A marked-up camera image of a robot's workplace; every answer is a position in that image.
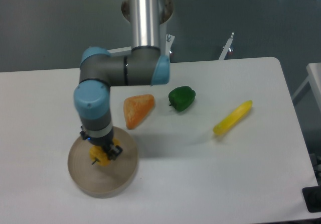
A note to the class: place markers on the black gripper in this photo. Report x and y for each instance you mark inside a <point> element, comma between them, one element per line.
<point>112,151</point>

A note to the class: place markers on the yellow toy bell pepper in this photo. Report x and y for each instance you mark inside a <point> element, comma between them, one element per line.
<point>97,155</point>

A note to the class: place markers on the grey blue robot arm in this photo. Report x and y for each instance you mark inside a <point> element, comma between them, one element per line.
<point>99,71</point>

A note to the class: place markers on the beige round plate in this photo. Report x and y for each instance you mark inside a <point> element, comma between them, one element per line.
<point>103,181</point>

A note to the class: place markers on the green toy bell pepper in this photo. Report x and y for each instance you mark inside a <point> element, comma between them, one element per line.
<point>181,98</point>

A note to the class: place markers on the orange toy bread wedge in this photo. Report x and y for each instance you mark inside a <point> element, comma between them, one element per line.
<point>136,108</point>

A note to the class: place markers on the yellow toy corn cob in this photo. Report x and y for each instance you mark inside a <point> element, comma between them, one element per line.
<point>232,119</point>

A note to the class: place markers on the black device at table edge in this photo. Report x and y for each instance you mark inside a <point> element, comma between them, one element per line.
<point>312,198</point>

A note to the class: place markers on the white side table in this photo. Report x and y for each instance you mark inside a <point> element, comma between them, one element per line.
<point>312,81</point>

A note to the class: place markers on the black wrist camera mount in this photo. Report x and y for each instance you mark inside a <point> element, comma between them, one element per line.
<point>83,133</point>

